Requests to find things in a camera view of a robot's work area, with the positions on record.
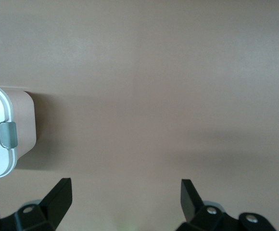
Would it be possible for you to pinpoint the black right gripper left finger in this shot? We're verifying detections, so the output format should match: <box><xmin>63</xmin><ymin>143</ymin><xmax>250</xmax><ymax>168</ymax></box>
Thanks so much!
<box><xmin>0</xmin><ymin>178</ymin><xmax>73</xmax><ymax>231</ymax></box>

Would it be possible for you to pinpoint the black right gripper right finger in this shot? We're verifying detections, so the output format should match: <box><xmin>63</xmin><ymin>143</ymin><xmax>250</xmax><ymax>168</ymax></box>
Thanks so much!
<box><xmin>175</xmin><ymin>179</ymin><xmax>277</xmax><ymax>231</ymax></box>

